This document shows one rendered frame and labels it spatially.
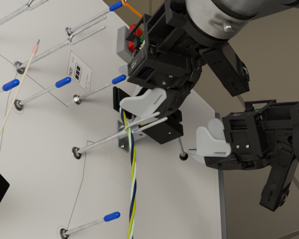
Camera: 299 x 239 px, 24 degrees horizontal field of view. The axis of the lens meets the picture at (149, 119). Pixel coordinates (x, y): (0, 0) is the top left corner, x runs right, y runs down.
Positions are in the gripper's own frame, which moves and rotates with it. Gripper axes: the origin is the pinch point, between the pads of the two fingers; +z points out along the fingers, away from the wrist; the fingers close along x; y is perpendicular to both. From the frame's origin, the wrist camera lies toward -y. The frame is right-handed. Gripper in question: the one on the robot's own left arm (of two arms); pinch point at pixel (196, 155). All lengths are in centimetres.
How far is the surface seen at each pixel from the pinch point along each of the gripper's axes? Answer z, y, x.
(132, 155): -7.6, 9.3, 22.5
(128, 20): 99, 8, -111
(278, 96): 59, -32, -134
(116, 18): 13.5, 22.5, -5.9
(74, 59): 8.3, 19.9, 11.6
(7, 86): -4.8, 22.6, 35.3
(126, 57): 10.0, 16.6, -1.6
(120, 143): 4.9, 6.4, 10.6
